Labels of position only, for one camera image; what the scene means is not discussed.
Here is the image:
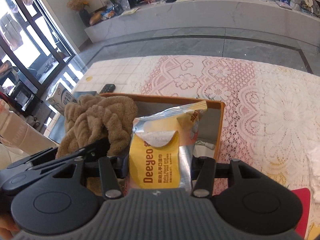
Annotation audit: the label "brown bear-shaped sponge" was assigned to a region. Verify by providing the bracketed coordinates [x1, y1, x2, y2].
[86, 177, 125, 196]

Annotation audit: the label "Deeyeo wipes packet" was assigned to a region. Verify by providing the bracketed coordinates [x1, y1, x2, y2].
[129, 101, 207, 192]

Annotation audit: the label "clear plastic mesh bag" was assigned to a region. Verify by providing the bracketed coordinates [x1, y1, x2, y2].
[195, 140, 215, 151]

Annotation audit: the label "orange cardboard box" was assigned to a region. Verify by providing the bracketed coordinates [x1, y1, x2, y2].
[86, 93, 226, 198]

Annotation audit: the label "black remote control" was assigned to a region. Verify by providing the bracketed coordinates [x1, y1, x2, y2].
[99, 84, 116, 94]

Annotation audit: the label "milk carton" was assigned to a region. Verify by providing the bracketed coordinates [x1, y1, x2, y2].
[46, 82, 77, 115]

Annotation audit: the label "beige water bottle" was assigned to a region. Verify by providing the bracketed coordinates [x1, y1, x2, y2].
[1, 99, 56, 155]

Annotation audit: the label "red lidded plastic container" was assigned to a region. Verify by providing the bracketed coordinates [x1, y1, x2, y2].
[292, 187, 311, 239]

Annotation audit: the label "white lace tablecloth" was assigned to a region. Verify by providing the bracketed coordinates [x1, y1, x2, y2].
[75, 55, 319, 239]

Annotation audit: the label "dried flowers in vase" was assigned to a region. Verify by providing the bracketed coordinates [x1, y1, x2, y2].
[67, 0, 91, 27]

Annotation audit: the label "brown braided plush rope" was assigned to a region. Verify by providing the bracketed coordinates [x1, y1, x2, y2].
[55, 94, 139, 159]

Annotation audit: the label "person left hand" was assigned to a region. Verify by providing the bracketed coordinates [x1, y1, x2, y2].
[0, 213, 20, 240]

